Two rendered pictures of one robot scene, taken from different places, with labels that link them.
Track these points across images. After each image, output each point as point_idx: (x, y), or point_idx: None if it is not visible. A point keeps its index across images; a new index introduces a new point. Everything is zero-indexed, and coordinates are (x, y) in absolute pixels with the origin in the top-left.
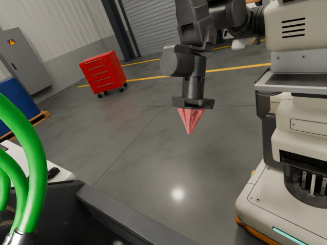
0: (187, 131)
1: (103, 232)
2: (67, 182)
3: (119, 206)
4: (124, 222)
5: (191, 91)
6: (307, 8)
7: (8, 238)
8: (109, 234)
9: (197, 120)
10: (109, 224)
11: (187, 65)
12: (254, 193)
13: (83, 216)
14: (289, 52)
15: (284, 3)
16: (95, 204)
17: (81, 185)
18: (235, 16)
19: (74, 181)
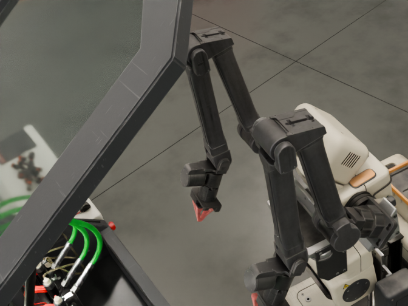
0: (197, 219)
1: (114, 267)
2: (96, 222)
3: (128, 257)
4: (127, 268)
5: (203, 195)
6: None
7: (79, 260)
8: (118, 271)
9: (207, 214)
10: (119, 264)
11: (198, 183)
12: (310, 290)
13: (101, 249)
14: (299, 189)
15: None
16: (113, 248)
17: (105, 227)
18: (255, 149)
19: (101, 221)
